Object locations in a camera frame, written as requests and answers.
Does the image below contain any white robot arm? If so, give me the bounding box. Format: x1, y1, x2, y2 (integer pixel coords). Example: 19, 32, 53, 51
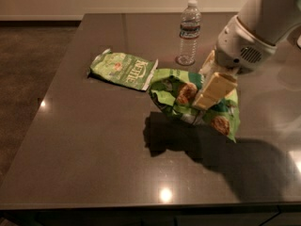
192, 0, 301, 110

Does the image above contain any green jalapeno chip bag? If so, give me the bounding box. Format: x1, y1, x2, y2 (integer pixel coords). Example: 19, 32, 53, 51
89, 49, 158, 91

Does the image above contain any clear plastic water bottle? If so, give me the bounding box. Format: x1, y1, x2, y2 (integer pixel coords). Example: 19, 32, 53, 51
176, 0, 201, 66

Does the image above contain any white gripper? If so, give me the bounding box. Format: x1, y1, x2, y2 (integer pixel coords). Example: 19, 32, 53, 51
192, 15, 277, 110

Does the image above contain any green rice chip bag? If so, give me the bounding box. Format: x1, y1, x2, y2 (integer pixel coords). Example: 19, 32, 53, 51
149, 69, 240, 141

